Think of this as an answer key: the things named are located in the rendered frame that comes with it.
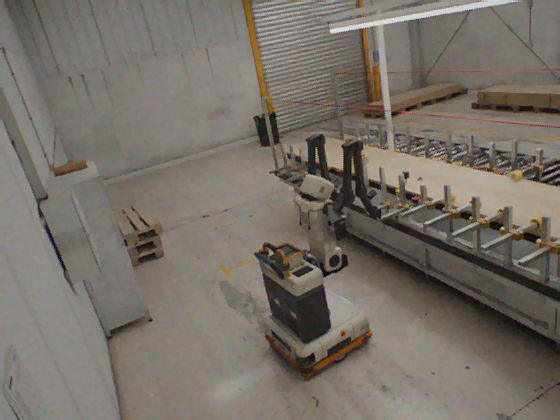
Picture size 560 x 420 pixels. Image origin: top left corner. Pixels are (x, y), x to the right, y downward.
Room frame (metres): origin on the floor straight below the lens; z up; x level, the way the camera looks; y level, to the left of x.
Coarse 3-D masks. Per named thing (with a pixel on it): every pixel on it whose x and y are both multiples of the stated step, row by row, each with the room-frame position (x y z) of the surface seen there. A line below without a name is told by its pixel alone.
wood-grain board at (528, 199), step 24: (336, 144) 5.69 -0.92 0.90; (336, 168) 4.69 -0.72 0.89; (408, 168) 4.17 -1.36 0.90; (432, 168) 4.03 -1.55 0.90; (456, 168) 3.90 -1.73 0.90; (408, 192) 3.60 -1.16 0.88; (432, 192) 3.45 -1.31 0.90; (456, 192) 3.35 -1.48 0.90; (480, 192) 3.25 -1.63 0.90; (504, 192) 3.15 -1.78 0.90; (528, 192) 3.07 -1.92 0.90; (552, 192) 2.98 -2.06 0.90; (480, 216) 2.88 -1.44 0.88; (528, 216) 2.69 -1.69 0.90; (552, 216) 2.62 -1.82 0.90; (552, 240) 2.37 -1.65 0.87
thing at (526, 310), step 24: (432, 216) 3.36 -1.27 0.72; (360, 240) 4.48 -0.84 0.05; (384, 240) 4.08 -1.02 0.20; (408, 240) 3.72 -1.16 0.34; (528, 240) 2.54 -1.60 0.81; (408, 264) 3.74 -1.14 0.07; (432, 264) 3.44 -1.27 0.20; (456, 264) 3.17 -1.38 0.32; (528, 264) 2.53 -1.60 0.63; (552, 264) 2.38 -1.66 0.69; (456, 288) 3.16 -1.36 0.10; (480, 288) 2.94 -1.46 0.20; (504, 288) 2.74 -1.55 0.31; (504, 312) 2.71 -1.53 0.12; (528, 312) 2.56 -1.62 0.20; (552, 312) 2.36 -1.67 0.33
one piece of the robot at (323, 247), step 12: (300, 204) 3.04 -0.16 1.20; (312, 204) 2.90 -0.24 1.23; (324, 204) 2.91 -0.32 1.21; (300, 216) 3.03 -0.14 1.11; (312, 216) 2.90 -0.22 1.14; (324, 216) 2.90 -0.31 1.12; (312, 228) 2.92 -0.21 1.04; (324, 228) 2.97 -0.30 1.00; (312, 240) 3.05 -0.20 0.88; (324, 240) 2.96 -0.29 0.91; (312, 252) 3.06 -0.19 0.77; (324, 252) 2.92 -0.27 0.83; (336, 252) 2.96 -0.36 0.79; (324, 264) 2.92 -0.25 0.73; (336, 264) 2.94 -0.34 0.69
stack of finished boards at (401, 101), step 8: (424, 88) 11.86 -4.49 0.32; (432, 88) 11.62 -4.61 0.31; (440, 88) 11.39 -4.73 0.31; (448, 88) 11.37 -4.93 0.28; (456, 88) 11.48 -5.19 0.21; (400, 96) 11.42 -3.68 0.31; (408, 96) 11.20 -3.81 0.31; (416, 96) 10.98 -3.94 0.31; (424, 96) 11.04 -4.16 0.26; (432, 96) 11.14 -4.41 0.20; (368, 104) 11.26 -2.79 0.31; (376, 104) 11.01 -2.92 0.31; (392, 104) 10.64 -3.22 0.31; (400, 104) 10.72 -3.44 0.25; (408, 104) 10.81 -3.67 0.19
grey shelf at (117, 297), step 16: (64, 176) 4.07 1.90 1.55; (80, 176) 3.92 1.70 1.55; (96, 176) 3.79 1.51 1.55; (80, 192) 3.72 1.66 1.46; (96, 192) 3.76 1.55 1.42; (96, 208) 3.75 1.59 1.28; (96, 224) 3.73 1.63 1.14; (112, 224) 3.78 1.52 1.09; (96, 240) 3.71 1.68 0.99; (112, 240) 3.76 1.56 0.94; (112, 256) 3.74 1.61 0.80; (128, 256) 3.79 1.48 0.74; (112, 272) 3.72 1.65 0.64; (128, 272) 3.77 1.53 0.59; (96, 288) 3.66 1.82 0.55; (112, 288) 3.70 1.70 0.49; (128, 288) 3.75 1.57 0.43; (96, 304) 3.64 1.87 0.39; (112, 304) 3.69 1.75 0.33; (128, 304) 3.74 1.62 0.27; (144, 304) 3.90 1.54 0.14; (112, 320) 3.67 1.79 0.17; (128, 320) 3.72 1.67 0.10
